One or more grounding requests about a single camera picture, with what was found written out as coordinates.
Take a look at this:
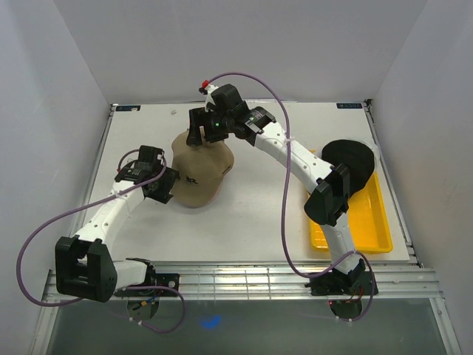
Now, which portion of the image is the black cap white logo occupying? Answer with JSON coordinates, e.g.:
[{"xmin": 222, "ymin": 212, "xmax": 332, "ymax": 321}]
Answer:
[{"xmin": 321, "ymin": 139, "xmax": 375, "ymax": 197}]

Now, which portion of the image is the yellow plastic tray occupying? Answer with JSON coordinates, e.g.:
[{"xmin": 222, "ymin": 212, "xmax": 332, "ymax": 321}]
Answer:
[{"xmin": 304, "ymin": 149, "xmax": 394, "ymax": 254}]

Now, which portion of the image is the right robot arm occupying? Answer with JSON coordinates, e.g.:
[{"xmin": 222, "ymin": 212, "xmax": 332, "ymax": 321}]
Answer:
[{"xmin": 186, "ymin": 81, "xmax": 375, "ymax": 294}]

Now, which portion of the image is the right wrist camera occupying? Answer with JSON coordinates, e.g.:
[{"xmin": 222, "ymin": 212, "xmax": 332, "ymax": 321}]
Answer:
[{"xmin": 199, "ymin": 80, "xmax": 219, "ymax": 106}]

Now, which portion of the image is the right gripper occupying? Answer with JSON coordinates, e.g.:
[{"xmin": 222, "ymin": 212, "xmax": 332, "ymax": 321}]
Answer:
[{"xmin": 186, "ymin": 106, "xmax": 233, "ymax": 147}]

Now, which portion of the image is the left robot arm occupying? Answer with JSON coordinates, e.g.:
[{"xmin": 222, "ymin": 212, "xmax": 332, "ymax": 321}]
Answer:
[{"xmin": 55, "ymin": 146, "xmax": 178, "ymax": 302}]

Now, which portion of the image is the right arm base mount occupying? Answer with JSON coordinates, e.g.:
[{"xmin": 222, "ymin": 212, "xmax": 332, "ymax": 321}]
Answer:
[{"xmin": 304, "ymin": 271, "xmax": 373, "ymax": 296}]

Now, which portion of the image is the aluminium front rail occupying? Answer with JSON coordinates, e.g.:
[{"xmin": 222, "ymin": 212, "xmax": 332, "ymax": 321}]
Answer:
[{"xmin": 42, "ymin": 264, "xmax": 444, "ymax": 302}]

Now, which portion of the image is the pink baseball cap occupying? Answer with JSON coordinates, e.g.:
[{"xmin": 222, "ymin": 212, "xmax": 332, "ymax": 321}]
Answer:
[{"xmin": 208, "ymin": 184, "xmax": 222, "ymax": 203}]

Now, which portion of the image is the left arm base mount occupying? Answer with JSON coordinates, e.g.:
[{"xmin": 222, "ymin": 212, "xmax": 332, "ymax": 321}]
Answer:
[{"xmin": 154, "ymin": 273, "xmax": 180, "ymax": 297}]

